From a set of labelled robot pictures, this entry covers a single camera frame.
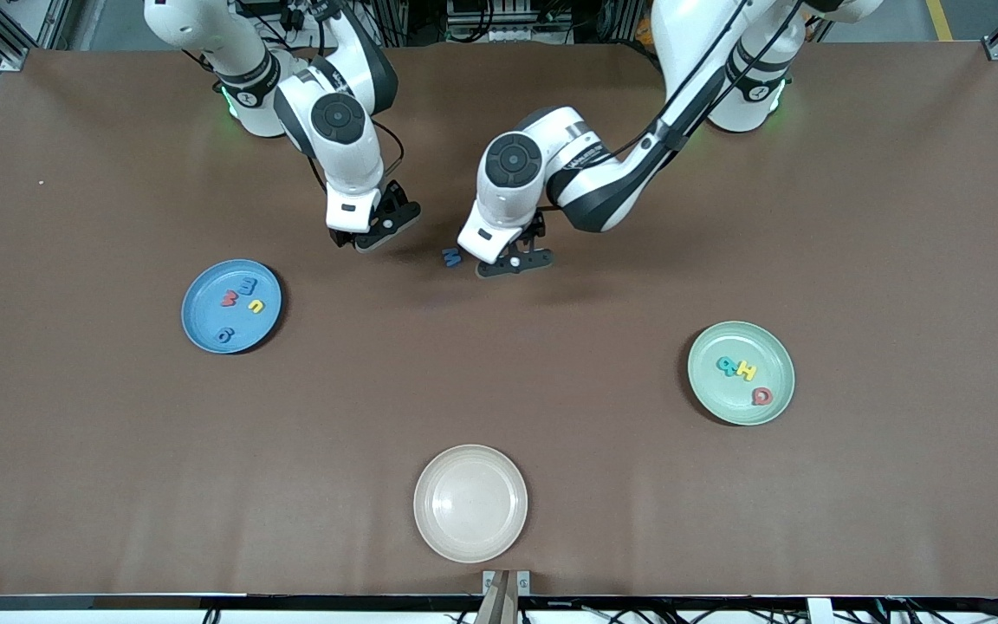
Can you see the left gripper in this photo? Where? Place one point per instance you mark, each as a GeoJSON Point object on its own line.
{"type": "Point", "coordinates": [535, 229]}

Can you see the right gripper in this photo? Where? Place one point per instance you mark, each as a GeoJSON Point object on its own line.
{"type": "Point", "coordinates": [392, 199]}

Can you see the large blue foam letter M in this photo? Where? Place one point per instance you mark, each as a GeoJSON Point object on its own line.
{"type": "Point", "coordinates": [450, 257]}

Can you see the small blue foam letter m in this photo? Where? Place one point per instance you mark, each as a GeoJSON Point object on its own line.
{"type": "Point", "coordinates": [248, 283]}

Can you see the yellow foam letter u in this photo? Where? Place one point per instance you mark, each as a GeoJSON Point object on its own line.
{"type": "Point", "coordinates": [259, 303]}

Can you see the red foam letter w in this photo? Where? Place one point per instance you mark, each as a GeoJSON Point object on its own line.
{"type": "Point", "coordinates": [229, 300]}

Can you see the teal foam letter R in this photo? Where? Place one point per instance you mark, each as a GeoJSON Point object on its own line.
{"type": "Point", "coordinates": [726, 366]}

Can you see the yellow foam letter H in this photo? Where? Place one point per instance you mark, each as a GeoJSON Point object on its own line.
{"type": "Point", "coordinates": [748, 372]}

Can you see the red foam letter a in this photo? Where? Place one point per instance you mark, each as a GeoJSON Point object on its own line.
{"type": "Point", "coordinates": [756, 397]}

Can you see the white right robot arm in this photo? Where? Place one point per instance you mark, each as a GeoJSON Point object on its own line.
{"type": "Point", "coordinates": [352, 147]}

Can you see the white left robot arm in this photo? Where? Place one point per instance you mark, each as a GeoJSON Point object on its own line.
{"type": "Point", "coordinates": [603, 182]}

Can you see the dark blue foam letter a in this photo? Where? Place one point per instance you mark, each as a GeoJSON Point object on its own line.
{"type": "Point", "coordinates": [223, 334]}

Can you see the blue round plate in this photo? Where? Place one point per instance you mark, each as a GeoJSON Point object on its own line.
{"type": "Point", "coordinates": [204, 325]}

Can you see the black equipment rack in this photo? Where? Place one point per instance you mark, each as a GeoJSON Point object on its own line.
{"type": "Point", "coordinates": [508, 17]}

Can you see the orange objects pile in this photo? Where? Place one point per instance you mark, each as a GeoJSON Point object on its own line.
{"type": "Point", "coordinates": [644, 30]}

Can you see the green round plate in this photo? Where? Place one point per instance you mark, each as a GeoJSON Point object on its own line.
{"type": "Point", "coordinates": [724, 399]}

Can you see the beige round plate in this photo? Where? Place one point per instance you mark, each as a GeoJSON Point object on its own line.
{"type": "Point", "coordinates": [470, 503]}

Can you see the brown table cover mat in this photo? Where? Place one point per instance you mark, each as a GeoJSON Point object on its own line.
{"type": "Point", "coordinates": [118, 477]}

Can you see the small metal edge bracket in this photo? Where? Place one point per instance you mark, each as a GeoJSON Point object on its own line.
{"type": "Point", "coordinates": [523, 582]}

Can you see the white table edge rail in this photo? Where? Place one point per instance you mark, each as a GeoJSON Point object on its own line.
{"type": "Point", "coordinates": [31, 619]}

